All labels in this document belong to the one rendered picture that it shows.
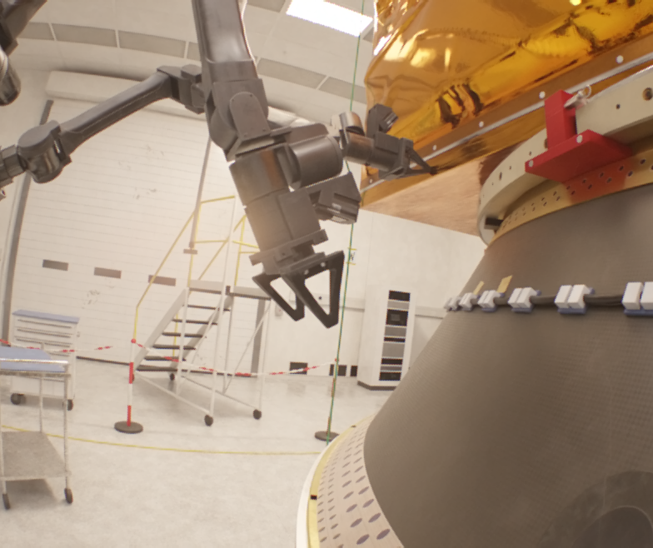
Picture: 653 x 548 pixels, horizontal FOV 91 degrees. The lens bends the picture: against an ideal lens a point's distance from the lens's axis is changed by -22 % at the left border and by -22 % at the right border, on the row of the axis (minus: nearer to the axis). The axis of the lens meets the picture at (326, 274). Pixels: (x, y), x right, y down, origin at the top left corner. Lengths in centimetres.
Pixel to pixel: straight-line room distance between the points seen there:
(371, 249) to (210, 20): 816
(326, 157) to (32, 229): 759
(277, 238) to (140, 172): 733
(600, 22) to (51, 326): 456
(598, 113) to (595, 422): 33
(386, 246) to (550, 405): 843
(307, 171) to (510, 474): 37
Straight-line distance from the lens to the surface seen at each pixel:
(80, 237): 766
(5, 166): 96
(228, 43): 50
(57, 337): 456
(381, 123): 85
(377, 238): 866
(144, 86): 103
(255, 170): 45
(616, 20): 65
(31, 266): 788
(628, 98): 48
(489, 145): 77
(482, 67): 77
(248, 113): 45
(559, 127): 52
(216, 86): 47
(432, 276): 937
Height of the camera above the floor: 145
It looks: 5 degrees up
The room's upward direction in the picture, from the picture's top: 7 degrees clockwise
